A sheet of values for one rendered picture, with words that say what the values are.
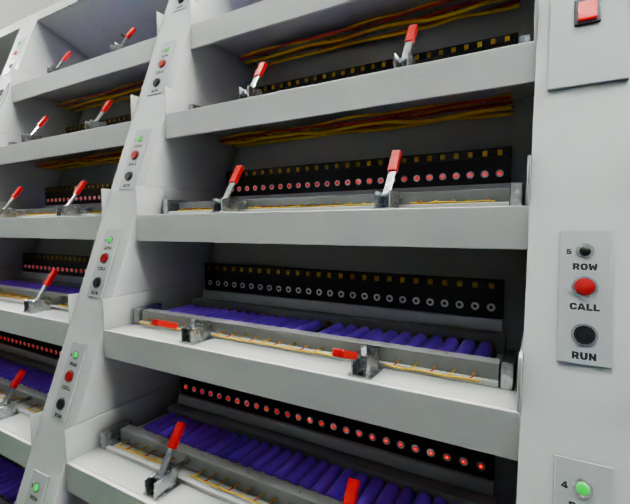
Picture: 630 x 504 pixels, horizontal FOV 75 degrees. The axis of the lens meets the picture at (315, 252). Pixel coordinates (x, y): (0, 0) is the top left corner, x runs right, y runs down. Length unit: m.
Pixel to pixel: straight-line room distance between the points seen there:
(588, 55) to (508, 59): 0.08
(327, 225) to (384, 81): 0.21
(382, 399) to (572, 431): 0.17
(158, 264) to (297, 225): 0.34
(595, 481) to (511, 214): 0.24
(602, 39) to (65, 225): 0.90
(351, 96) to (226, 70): 0.45
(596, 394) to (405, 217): 0.25
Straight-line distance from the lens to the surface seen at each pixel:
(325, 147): 0.84
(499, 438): 0.45
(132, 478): 0.71
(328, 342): 0.53
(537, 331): 0.44
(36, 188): 1.48
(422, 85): 0.58
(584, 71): 0.54
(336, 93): 0.63
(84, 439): 0.79
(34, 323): 0.94
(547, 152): 0.49
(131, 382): 0.81
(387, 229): 0.49
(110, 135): 0.97
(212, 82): 0.96
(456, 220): 0.47
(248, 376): 0.55
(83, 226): 0.91
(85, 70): 1.20
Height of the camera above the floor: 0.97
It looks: 14 degrees up
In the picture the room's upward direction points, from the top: 10 degrees clockwise
